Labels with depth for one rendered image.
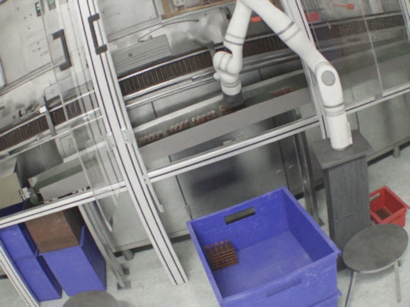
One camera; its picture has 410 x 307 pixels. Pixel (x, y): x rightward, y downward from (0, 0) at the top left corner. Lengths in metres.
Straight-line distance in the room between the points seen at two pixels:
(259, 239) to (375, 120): 1.06
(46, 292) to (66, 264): 0.29
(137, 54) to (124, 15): 0.44
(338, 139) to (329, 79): 0.23
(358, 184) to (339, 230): 0.22
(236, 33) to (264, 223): 0.75
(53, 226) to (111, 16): 1.13
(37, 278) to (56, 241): 0.33
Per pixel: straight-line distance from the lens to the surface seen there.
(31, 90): 2.35
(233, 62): 1.62
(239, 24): 1.61
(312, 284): 1.37
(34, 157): 2.52
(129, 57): 1.94
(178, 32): 2.26
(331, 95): 1.61
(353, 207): 1.76
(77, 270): 2.23
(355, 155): 1.63
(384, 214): 2.19
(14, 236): 2.21
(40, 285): 2.36
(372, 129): 2.53
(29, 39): 2.40
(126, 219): 2.31
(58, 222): 2.09
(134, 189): 1.89
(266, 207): 1.81
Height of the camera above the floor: 1.24
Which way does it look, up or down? 19 degrees down
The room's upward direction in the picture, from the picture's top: 17 degrees counter-clockwise
